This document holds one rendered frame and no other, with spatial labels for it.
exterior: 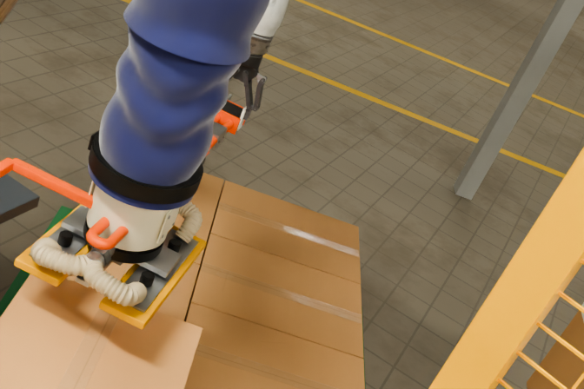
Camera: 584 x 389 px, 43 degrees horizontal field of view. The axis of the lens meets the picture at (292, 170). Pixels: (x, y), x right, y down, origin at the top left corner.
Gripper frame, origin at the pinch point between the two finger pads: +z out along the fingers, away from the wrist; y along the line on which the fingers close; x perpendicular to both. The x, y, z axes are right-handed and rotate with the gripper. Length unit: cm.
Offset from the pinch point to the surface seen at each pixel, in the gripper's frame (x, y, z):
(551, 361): 26, 122, 42
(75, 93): 182, -131, 119
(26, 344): -82, -4, 25
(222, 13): -68, 9, -49
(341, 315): 29, 56, 65
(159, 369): -72, 21, 25
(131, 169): -70, 2, -15
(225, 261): 27, 11, 65
